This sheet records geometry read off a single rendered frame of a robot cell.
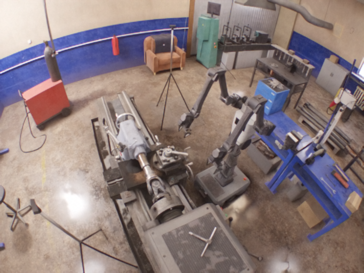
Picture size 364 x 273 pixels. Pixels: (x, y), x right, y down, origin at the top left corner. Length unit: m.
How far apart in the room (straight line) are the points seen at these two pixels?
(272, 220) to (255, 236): 0.38
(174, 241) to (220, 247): 0.27
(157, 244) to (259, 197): 2.15
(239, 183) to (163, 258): 1.83
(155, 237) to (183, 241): 0.17
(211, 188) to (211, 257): 1.54
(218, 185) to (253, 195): 0.66
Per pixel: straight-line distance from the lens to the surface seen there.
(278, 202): 3.17
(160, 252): 1.18
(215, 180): 2.68
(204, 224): 1.23
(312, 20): 6.33
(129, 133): 1.91
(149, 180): 1.59
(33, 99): 4.10
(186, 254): 1.17
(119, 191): 1.88
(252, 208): 2.94
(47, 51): 4.03
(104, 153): 2.82
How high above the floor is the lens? 2.49
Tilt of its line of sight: 46 degrees down
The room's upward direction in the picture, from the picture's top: 5 degrees clockwise
